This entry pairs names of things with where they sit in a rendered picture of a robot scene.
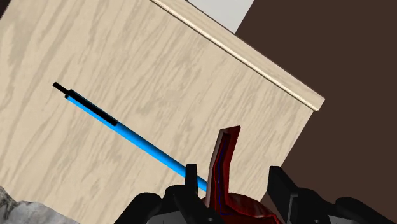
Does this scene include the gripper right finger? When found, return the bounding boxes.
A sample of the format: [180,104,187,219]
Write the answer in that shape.
[260,165,387,224]

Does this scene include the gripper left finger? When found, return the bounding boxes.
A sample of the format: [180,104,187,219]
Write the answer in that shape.
[114,163,225,224]

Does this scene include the dark red ladle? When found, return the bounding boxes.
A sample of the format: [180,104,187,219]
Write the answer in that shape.
[200,125,284,224]

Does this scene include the blue pen with black clip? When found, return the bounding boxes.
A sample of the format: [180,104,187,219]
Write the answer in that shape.
[52,81,209,193]

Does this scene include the light wood table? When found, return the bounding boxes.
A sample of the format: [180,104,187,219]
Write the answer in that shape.
[0,0,326,224]

